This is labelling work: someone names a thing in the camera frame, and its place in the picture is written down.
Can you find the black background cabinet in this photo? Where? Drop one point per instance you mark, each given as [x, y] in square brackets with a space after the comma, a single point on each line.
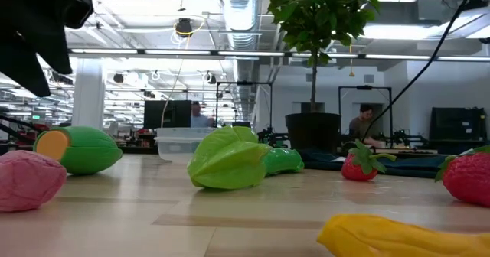
[457, 125]

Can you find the black background monitor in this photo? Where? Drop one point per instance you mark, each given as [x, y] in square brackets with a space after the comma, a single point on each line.
[166, 113]

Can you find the black plant pot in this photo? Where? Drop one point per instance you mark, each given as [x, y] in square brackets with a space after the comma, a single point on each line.
[313, 131]

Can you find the green toy corn cob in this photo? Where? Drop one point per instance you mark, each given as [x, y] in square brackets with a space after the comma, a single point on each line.
[86, 150]

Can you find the green leafy artificial plant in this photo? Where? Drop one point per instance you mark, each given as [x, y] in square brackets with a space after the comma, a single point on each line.
[321, 12]

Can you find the clear plastic tupperware bowl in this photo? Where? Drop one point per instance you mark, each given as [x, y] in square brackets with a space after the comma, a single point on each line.
[180, 144]

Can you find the red toy strawberry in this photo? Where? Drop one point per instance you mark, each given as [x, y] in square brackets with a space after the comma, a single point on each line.
[358, 169]
[467, 180]

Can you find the person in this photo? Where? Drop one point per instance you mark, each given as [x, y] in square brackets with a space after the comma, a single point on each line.
[361, 126]
[201, 118]

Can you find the navy folded cloth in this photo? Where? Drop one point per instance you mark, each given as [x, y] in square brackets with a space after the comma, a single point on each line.
[413, 167]

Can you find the pink toy lychee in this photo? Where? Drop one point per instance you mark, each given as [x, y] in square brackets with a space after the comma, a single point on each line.
[27, 180]

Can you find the overhead light bar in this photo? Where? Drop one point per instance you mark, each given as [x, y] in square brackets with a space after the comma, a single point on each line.
[249, 53]

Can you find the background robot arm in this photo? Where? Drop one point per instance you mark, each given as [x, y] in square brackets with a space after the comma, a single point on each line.
[273, 138]
[402, 138]

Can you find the black background station frame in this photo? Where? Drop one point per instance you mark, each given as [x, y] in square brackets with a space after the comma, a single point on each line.
[365, 87]

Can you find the yellow toy chili pepper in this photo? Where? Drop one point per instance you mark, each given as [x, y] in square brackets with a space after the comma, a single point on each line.
[402, 238]

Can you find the silver ceiling duct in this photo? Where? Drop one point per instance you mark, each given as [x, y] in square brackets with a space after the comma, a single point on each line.
[241, 16]

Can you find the white building column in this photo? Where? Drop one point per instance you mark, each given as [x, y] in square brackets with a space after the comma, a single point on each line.
[88, 96]

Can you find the lime green toy starfruit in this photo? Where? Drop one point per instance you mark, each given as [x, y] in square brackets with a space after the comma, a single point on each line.
[229, 161]

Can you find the black overhead camera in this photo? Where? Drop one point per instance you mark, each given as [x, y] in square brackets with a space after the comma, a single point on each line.
[183, 27]

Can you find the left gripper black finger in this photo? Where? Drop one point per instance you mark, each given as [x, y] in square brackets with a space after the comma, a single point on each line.
[23, 64]
[53, 46]

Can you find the green toy cucumber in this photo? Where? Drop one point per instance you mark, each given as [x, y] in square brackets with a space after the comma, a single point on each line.
[283, 160]

